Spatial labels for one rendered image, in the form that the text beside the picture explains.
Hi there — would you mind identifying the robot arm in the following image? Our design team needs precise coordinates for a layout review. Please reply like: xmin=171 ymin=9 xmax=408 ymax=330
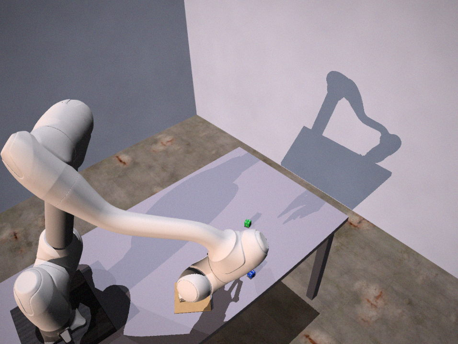
xmin=0 ymin=99 xmax=269 ymax=344

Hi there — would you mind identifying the tan flat mat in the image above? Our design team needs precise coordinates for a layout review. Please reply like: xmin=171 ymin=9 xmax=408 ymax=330
xmin=174 ymin=282 xmax=211 ymax=314

